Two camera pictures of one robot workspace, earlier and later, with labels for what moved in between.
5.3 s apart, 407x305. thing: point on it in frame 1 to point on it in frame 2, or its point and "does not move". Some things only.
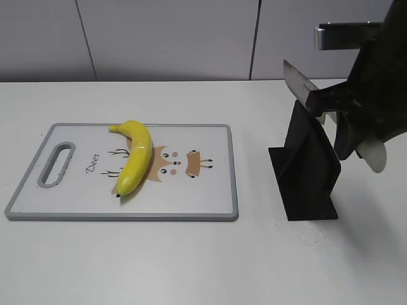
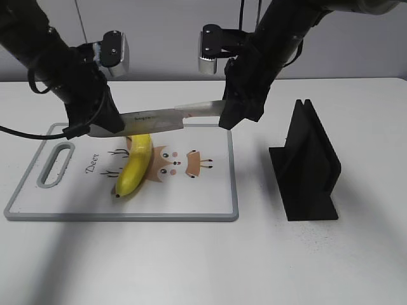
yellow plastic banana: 138,162 does not move
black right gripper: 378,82 to 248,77
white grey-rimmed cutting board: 191,176 does not move
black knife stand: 306,168 does not move
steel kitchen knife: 301,87 to 151,121
